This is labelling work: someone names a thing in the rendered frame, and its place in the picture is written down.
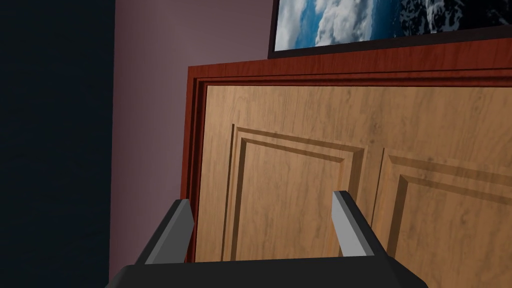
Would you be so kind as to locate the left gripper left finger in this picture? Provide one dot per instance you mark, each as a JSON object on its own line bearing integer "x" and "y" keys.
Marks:
{"x": 171, "y": 236}

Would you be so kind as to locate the black framed cloud picture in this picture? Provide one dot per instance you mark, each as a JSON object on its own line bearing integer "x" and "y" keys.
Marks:
{"x": 360, "y": 22}

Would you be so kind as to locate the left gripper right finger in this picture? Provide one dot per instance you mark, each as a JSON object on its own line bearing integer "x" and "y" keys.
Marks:
{"x": 352, "y": 230}

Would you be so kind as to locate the light wooden panelled door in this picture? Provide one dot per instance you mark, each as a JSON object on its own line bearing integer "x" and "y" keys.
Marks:
{"x": 304, "y": 176}

